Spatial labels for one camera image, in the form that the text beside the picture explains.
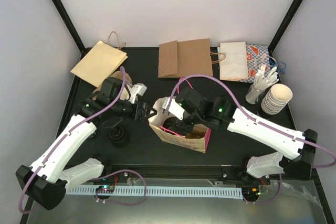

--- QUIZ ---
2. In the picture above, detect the brown kraft paper bag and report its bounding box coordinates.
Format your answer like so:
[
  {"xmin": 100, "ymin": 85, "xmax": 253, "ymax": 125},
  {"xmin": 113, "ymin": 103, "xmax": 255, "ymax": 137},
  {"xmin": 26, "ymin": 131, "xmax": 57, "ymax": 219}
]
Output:
[{"xmin": 158, "ymin": 38, "xmax": 213, "ymax": 78}]

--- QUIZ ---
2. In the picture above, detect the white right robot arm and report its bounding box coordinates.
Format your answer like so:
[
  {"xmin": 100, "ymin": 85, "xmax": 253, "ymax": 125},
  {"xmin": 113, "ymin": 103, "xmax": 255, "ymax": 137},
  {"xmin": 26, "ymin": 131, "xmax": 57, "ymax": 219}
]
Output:
[{"xmin": 173, "ymin": 88, "xmax": 318, "ymax": 184}]

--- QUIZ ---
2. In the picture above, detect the stack of black lids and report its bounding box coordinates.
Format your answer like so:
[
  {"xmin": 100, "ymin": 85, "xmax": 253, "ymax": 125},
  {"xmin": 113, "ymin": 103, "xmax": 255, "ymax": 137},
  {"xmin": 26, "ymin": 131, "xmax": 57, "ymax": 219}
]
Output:
[{"xmin": 108, "ymin": 125, "xmax": 130, "ymax": 148}]

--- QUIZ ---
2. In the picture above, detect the white plastic cutlery bunch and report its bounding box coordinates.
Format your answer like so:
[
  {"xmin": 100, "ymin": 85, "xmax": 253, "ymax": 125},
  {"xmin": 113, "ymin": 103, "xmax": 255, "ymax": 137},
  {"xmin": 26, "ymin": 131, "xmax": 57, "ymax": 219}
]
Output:
[{"xmin": 245, "ymin": 65, "xmax": 279, "ymax": 104}]

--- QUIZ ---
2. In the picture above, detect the cake print paper bag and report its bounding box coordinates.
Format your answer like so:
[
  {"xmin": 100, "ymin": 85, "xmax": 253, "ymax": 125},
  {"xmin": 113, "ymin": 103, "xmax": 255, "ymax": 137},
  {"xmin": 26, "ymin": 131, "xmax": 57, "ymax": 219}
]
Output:
[{"xmin": 148, "ymin": 97, "xmax": 211, "ymax": 153}]

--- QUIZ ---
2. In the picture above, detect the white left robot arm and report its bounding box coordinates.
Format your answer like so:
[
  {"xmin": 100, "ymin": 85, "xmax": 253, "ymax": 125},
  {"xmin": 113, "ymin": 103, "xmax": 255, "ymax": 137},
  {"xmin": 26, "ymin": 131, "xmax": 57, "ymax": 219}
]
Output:
[{"xmin": 16, "ymin": 77, "xmax": 151, "ymax": 214}]

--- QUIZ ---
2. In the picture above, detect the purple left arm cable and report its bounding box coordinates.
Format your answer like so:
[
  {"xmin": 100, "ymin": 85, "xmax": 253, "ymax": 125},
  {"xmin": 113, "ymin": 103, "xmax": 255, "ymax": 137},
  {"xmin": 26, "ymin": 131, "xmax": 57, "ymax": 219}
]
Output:
[{"xmin": 19, "ymin": 67, "xmax": 150, "ymax": 214}]

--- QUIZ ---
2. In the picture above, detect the white paper bag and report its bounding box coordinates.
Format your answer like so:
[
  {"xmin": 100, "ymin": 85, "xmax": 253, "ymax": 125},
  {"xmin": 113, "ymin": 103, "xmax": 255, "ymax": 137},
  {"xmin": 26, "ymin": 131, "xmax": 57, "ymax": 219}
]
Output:
[{"xmin": 210, "ymin": 41, "xmax": 248, "ymax": 81}]

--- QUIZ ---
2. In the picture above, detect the tan paper bag with handles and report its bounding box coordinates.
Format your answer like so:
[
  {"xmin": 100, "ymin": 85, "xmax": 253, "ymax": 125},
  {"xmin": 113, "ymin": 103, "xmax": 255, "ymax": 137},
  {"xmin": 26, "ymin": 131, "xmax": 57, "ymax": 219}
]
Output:
[{"xmin": 70, "ymin": 31, "xmax": 128, "ymax": 88}]

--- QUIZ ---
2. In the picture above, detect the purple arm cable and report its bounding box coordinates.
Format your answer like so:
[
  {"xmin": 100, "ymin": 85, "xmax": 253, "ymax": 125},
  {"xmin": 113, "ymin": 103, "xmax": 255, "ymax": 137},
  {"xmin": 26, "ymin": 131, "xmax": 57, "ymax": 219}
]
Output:
[
  {"xmin": 19, "ymin": 67, "xmax": 150, "ymax": 214},
  {"xmin": 178, "ymin": 74, "xmax": 336, "ymax": 204}
]

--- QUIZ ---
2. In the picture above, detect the white perforated front rail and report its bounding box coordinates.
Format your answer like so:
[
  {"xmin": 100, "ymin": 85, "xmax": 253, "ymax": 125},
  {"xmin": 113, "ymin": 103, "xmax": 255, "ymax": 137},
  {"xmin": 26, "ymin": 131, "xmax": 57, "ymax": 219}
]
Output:
[{"xmin": 67, "ymin": 185, "xmax": 243, "ymax": 199}]

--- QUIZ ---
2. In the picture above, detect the red blue patterned bag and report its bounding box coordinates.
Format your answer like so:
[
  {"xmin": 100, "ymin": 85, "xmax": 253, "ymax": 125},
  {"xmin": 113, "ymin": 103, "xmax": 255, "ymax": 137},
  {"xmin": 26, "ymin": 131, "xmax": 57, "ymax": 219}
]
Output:
[{"xmin": 241, "ymin": 44, "xmax": 286, "ymax": 83}]

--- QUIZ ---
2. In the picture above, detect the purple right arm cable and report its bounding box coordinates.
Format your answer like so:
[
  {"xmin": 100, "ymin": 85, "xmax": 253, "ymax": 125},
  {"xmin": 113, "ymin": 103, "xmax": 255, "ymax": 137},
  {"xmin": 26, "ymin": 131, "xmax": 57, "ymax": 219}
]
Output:
[{"xmin": 178, "ymin": 74, "xmax": 336, "ymax": 204}]

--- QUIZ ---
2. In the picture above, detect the stack of paper cups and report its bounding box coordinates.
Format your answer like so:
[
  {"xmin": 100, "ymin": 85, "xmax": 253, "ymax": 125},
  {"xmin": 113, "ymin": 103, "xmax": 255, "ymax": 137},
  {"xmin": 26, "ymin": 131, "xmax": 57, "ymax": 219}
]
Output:
[{"xmin": 261, "ymin": 83, "xmax": 293, "ymax": 115}]

